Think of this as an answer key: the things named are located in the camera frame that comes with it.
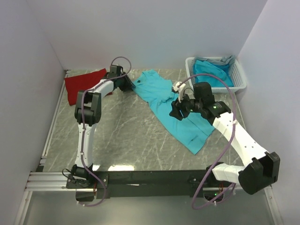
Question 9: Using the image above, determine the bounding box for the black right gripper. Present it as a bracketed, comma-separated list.
[169, 90, 203, 121]

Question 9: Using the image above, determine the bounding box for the light blue t-shirt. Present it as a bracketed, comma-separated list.
[133, 70, 214, 155]

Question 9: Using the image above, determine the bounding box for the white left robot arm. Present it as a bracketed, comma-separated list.
[71, 65, 135, 188]

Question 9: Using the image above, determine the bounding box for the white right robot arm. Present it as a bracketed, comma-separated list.
[170, 82, 280, 195]

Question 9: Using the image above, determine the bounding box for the folded red t-shirt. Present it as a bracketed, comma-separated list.
[65, 68, 106, 106]

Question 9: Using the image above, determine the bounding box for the blue t-shirt in basket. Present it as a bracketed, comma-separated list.
[193, 60, 234, 88]

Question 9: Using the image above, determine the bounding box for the white plastic laundry basket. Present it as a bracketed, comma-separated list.
[185, 57, 247, 93]

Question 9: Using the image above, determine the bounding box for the grey t-shirt in basket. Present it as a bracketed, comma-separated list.
[195, 55, 235, 66]

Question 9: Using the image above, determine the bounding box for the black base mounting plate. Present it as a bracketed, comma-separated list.
[65, 168, 235, 200]

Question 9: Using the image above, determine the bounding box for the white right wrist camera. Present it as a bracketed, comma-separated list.
[172, 81, 186, 103]

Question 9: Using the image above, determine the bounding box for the aluminium frame rail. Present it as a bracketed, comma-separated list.
[25, 170, 272, 191]

